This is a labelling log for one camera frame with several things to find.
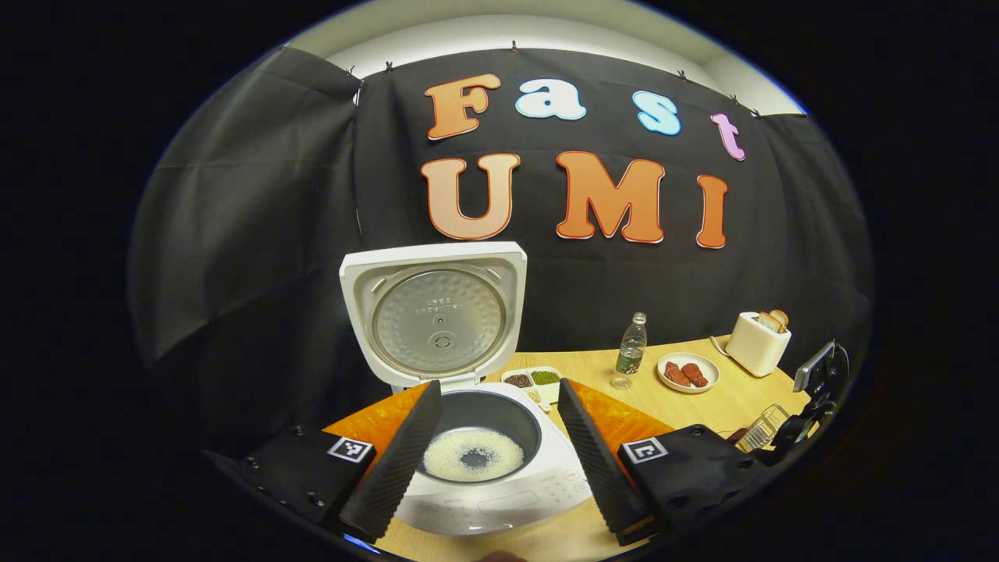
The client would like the black backdrop cloth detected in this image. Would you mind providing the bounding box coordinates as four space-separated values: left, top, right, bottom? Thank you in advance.
129 45 873 469

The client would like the white rice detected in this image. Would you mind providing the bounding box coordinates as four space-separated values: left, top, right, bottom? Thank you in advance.
421 428 526 482

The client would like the white toaster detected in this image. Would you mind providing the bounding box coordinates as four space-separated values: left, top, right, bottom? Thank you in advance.
726 311 792 379

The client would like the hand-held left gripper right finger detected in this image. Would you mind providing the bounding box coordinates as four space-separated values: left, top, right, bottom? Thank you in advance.
557 378 773 547

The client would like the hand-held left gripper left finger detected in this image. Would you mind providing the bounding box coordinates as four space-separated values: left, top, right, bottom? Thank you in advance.
234 379 444 545

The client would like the white round plate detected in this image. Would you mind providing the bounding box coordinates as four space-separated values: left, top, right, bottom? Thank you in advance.
657 353 720 394

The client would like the white rice cooker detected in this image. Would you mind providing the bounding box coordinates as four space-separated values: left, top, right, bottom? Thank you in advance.
340 242 595 536

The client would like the clear plastic water bottle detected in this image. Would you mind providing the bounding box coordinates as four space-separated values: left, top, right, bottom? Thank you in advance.
615 312 649 377

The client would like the clear chopstick holder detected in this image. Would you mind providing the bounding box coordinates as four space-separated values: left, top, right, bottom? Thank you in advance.
734 404 790 454

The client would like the white divided grain dish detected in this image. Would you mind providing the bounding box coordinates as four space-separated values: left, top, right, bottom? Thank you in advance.
502 366 563 413

